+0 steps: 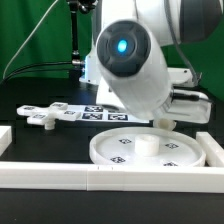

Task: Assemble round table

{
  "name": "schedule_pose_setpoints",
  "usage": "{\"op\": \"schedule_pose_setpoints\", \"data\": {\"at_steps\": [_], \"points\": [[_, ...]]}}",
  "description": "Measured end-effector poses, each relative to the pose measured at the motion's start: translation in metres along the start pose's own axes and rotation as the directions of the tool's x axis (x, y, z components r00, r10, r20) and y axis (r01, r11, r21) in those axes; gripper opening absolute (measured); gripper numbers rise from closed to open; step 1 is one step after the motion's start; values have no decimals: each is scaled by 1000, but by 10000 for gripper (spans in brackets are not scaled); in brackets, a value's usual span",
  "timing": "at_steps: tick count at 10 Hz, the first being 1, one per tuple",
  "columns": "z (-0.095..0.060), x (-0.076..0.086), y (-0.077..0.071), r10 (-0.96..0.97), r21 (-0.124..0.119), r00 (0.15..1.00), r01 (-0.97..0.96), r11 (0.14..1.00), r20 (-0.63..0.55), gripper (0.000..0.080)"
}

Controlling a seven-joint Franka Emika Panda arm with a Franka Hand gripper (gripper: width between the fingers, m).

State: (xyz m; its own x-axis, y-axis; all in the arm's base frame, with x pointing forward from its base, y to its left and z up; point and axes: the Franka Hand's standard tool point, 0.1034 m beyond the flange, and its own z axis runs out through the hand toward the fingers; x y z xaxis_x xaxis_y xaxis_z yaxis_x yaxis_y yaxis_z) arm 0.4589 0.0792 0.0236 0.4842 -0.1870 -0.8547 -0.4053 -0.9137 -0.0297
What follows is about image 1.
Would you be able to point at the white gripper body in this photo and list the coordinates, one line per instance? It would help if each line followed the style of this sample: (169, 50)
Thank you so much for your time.
(186, 106)

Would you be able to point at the white round table top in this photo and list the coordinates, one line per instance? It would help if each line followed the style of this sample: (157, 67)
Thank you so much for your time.
(145, 147)

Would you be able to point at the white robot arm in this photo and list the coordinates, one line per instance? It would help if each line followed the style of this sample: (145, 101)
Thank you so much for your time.
(127, 64)

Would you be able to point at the white right fence bar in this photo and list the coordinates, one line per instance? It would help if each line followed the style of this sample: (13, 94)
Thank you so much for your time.
(214, 152)

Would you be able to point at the white fence bar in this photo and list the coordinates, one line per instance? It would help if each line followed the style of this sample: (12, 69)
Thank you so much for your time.
(214, 152)
(90, 177)
(5, 138)

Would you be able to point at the white marker tag sheet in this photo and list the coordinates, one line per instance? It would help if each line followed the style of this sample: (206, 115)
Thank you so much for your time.
(96, 113)

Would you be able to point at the white cross table base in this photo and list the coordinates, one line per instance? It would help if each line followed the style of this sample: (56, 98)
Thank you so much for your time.
(46, 116)

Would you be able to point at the white left fence bar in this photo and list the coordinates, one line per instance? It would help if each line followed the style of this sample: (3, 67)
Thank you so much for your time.
(5, 138)

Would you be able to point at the white front fence bar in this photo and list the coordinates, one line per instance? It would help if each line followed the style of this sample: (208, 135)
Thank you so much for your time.
(90, 177)

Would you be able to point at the black camera stand pole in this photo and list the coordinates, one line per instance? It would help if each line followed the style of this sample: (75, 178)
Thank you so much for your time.
(83, 6)

